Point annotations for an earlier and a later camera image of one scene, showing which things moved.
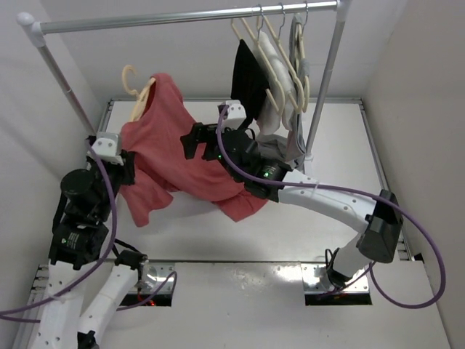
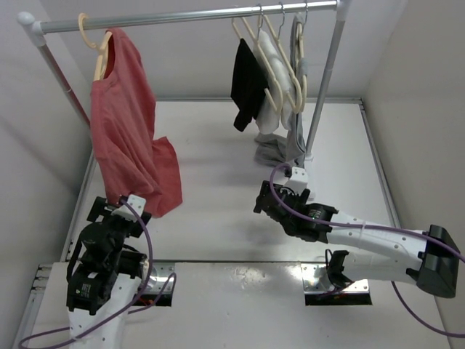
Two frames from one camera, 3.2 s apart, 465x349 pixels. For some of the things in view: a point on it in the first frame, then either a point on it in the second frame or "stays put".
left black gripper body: (104, 206) -> (120, 227)
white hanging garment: (281, 85) stays put
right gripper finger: (191, 141) -> (264, 200)
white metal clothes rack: (35, 29) stays put
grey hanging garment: (292, 149) stays put
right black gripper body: (224, 131) -> (299, 198)
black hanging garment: (249, 83) stays put
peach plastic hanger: (141, 97) -> (103, 50)
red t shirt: (160, 164) -> (134, 161)
